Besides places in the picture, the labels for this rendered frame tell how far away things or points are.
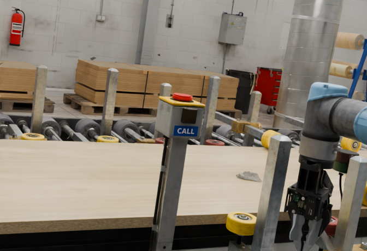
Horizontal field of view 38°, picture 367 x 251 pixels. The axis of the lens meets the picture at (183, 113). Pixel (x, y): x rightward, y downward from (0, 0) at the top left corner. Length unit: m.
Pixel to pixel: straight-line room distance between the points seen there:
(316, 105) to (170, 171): 0.32
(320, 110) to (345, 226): 0.42
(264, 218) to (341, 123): 0.31
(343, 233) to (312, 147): 0.37
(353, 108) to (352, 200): 0.40
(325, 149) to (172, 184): 0.31
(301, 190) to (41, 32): 7.39
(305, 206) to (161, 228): 0.29
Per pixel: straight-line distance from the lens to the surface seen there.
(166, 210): 1.09
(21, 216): 1.26
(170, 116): 1.02
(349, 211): 1.39
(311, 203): 1.11
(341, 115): 1.05
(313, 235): 1.18
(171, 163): 1.06
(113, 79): 2.15
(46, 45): 8.34
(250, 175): 1.80
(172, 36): 9.23
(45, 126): 2.50
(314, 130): 1.09
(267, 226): 1.24
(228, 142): 2.75
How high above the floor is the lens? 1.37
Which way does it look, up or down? 9 degrees down
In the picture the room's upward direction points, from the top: 8 degrees clockwise
